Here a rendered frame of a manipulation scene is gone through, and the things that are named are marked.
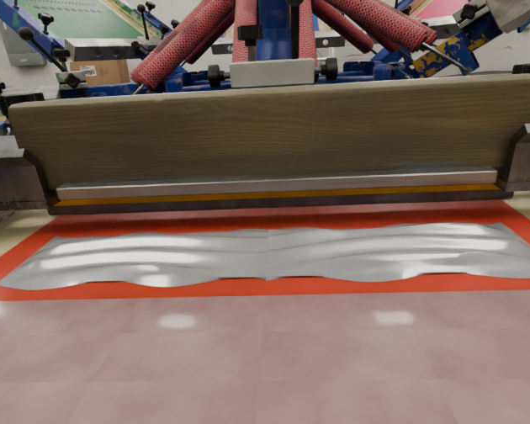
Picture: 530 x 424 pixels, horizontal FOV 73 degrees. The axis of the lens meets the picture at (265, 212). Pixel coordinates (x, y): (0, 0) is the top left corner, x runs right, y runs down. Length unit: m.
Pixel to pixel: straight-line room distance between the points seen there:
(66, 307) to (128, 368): 0.07
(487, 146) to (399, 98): 0.08
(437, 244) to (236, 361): 0.16
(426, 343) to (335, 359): 0.04
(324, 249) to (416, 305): 0.07
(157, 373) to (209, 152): 0.17
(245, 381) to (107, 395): 0.06
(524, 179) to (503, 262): 0.09
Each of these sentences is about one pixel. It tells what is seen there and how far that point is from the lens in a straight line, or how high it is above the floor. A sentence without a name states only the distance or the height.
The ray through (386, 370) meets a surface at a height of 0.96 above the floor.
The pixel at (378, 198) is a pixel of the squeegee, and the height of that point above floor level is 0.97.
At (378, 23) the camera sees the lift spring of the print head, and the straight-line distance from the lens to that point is 0.93.
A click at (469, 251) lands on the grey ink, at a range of 0.26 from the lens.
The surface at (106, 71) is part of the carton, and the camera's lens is 4.41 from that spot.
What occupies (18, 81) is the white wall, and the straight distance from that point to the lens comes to 5.43.
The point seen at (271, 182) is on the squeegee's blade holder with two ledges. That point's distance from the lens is 0.28.
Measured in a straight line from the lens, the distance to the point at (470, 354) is 0.20.
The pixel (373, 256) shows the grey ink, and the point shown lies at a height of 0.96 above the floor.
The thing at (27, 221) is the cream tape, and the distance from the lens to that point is 0.40.
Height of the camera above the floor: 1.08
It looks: 24 degrees down
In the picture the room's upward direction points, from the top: 4 degrees counter-clockwise
